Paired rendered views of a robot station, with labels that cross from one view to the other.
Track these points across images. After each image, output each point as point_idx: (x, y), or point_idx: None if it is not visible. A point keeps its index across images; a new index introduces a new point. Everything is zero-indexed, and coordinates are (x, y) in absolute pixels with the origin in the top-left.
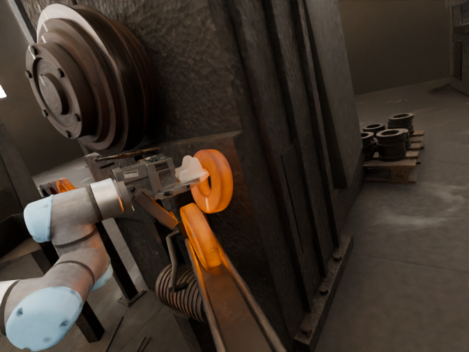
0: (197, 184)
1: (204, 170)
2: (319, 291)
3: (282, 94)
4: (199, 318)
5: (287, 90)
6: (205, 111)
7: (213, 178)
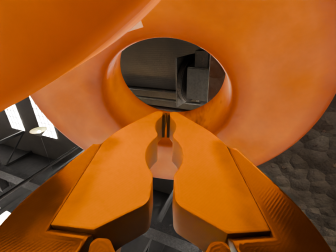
0: (82, 154)
1: (166, 134)
2: None
3: None
4: None
5: None
6: (293, 162)
7: (93, 120)
